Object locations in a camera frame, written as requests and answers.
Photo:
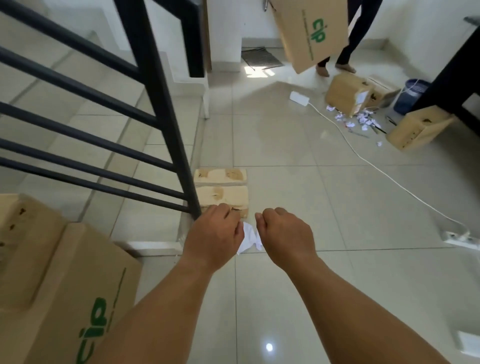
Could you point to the person's left hand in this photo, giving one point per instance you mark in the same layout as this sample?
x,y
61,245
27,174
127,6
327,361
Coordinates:
x,y
212,240

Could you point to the person's right hand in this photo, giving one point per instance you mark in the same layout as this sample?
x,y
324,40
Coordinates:
x,y
288,240

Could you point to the person's right thumb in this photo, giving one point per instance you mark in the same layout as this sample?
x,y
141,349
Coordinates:
x,y
259,225

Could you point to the person's left thumb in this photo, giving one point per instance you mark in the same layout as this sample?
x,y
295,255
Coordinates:
x,y
240,231

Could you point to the white paper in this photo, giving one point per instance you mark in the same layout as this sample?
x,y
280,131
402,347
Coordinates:
x,y
250,238

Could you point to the person's right forearm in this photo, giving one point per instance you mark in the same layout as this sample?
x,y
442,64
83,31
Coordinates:
x,y
348,318

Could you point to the person's left forearm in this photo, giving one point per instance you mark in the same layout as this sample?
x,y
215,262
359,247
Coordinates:
x,y
157,318

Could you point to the white power adapter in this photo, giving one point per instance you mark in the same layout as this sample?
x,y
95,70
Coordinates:
x,y
299,98

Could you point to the pile of crumpled paper scraps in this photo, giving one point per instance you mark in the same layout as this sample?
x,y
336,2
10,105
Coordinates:
x,y
356,120

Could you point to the cardboard box with white label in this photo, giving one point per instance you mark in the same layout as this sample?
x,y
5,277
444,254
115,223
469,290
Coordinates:
x,y
347,93

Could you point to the black metal stair railing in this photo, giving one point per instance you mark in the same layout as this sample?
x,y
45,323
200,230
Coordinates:
x,y
157,93

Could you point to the dark ribbed floor mat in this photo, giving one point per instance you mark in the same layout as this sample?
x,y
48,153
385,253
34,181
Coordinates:
x,y
261,58

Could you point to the large green print cardboard box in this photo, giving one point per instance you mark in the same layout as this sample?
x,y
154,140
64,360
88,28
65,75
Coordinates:
x,y
75,292

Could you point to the small open cardboard box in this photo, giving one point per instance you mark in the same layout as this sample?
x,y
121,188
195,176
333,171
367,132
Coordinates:
x,y
384,92

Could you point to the cardboard box with dark holes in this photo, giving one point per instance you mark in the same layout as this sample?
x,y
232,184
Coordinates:
x,y
416,129

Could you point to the blue plastic bucket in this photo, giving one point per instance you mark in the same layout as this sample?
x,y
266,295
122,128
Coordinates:
x,y
407,97

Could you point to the tall green print cardboard box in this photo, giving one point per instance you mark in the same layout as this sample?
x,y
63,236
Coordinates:
x,y
311,33

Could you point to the tiled staircase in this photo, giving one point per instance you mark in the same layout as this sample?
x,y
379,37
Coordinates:
x,y
75,112

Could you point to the white power strip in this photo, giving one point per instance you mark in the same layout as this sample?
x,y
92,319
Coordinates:
x,y
463,240

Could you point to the plain brown cardboard box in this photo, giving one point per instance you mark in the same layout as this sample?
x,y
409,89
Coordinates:
x,y
26,243

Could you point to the white flat object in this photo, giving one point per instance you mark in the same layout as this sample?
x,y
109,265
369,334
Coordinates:
x,y
470,345

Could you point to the brown wooden door frame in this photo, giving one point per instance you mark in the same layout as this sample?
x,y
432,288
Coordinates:
x,y
207,35

